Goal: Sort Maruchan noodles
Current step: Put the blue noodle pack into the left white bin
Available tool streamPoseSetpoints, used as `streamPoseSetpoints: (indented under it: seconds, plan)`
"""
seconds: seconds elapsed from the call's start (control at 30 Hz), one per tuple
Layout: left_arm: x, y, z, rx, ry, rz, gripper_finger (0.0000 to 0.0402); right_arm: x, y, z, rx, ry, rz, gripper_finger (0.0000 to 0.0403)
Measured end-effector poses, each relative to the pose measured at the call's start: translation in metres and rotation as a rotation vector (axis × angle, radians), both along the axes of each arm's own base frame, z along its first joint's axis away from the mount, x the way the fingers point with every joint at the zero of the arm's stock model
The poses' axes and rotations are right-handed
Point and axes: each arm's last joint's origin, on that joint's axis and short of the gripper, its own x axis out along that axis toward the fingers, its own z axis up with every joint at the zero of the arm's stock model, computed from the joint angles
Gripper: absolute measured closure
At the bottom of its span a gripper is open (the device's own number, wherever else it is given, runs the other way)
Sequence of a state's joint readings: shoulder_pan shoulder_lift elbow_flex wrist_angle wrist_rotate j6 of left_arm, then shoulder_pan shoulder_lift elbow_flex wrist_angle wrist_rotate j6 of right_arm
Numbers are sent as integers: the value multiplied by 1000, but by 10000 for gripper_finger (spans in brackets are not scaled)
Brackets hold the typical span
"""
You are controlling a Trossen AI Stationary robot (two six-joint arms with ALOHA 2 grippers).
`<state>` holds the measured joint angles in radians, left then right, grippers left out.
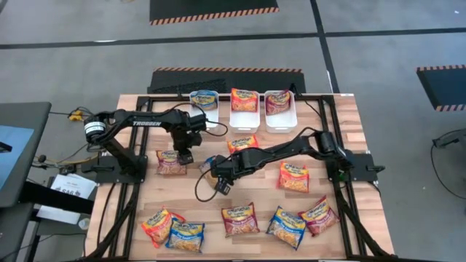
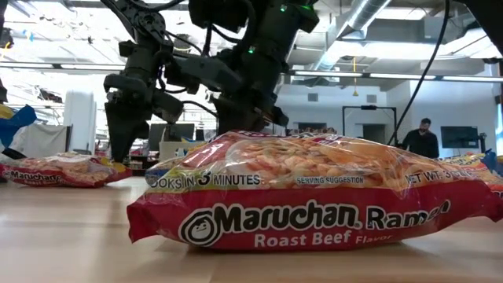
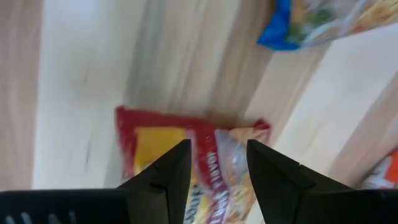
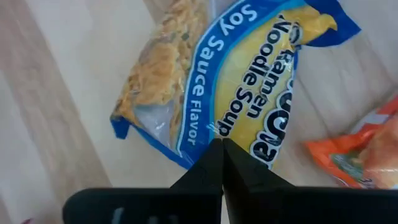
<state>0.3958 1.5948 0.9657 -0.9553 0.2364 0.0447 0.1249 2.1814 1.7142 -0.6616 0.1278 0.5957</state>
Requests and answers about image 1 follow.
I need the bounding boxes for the orange Maruchan ramen packet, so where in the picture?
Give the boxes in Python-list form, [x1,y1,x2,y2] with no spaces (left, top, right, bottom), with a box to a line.
[226,134,260,154]
[141,207,186,249]
[276,162,310,194]
[230,87,259,113]

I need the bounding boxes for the red Maruchan ramen packet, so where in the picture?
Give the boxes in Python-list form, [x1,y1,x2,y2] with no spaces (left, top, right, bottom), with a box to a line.
[264,90,292,116]
[156,149,188,176]
[297,196,341,238]
[221,202,261,238]

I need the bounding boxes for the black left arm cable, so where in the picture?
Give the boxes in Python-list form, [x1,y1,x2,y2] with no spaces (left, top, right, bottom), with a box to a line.
[170,103,229,138]

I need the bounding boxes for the black hazard-striped floor mat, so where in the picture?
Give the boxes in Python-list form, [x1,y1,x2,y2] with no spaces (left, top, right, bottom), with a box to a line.
[147,66,307,95]
[149,0,280,26]
[416,64,466,112]

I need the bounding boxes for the black floor cable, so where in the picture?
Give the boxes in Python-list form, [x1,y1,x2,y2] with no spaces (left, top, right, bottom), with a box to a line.
[430,143,466,200]

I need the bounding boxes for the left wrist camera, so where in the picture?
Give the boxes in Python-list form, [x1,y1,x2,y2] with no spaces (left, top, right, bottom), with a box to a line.
[177,151,195,166]

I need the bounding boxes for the white plastic bin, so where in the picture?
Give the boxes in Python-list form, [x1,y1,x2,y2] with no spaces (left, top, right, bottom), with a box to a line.
[264,90,299,134]
[188,90,220,130]
[228,90,261,134]

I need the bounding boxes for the white printed paper sheets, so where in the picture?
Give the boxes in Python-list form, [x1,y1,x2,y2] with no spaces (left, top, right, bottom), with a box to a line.
[36,173,98,225]

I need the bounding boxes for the blue Maruchan ramen packet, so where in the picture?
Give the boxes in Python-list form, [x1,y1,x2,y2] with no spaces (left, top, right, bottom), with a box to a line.
[266,205,307,251]
[199,155,219,189]
[165,218,206,253]
[190,90,218,111]

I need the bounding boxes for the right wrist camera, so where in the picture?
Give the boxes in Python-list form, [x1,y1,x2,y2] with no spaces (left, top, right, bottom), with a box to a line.
[213,180,233,197]

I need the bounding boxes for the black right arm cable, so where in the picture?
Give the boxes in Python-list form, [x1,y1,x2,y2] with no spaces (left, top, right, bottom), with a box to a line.
[194,169,221,203]

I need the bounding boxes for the black desk beam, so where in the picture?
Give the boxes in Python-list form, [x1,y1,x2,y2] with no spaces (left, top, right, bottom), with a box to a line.
[20,180,95,215]

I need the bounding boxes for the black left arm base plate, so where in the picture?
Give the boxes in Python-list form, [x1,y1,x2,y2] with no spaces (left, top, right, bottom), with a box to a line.
[80,154,149,184]

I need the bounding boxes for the black aluminium table frame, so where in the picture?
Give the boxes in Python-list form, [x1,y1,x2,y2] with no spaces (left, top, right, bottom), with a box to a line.
[85,93,398,261]

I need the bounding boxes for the grey desk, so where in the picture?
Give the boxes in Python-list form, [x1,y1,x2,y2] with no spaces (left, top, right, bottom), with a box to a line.
[0,101,52,208]

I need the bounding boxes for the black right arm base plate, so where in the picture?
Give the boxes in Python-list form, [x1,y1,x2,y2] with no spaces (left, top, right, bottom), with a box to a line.
[325,152,386,183]

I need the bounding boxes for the blue desk pad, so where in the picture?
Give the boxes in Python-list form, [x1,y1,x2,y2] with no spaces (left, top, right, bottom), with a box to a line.
[0,125,35,190]

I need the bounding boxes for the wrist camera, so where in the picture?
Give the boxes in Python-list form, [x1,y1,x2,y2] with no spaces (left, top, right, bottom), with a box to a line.
[177,151,195,166]
[213,180,233,197]

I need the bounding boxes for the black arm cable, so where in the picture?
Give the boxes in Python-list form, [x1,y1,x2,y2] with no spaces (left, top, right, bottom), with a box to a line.
[194,169,221,203]
[170,103,229,138]

